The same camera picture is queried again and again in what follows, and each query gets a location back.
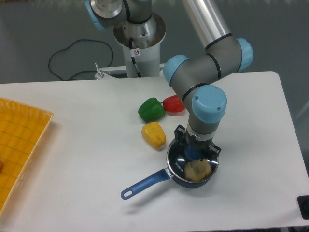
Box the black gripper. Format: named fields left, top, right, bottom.
left=174, top=125, right=222, bottom=162

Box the glass lid with blue knob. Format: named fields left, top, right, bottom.
left=165, top=139, right=221, bottom=188

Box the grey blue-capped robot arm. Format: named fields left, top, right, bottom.
left=85, top=0, right=253, bottom=160

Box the beige bread roll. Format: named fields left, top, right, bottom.
left=184, top=160, right=212, bottom=182

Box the red bell pepper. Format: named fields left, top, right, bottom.
left=162, top=95, right=185, bottom=113

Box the yellow bell pepper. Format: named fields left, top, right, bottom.
left=141, top=122, right=166, bottom=149

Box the green bell pepper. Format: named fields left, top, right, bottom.
left=138, top=97, right=166, bottom=123

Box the black table-edge device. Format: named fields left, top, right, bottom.
left=297, top=195, right=309, bottom=220

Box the dark pot with blue handle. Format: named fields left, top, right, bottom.
left=121, top=140, right=221, bottom=200

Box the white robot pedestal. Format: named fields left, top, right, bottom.
left=94, top=12, right=169, bottom=80

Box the black floor cable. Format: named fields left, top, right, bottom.
left=48, top=39, right=114, bottom=81

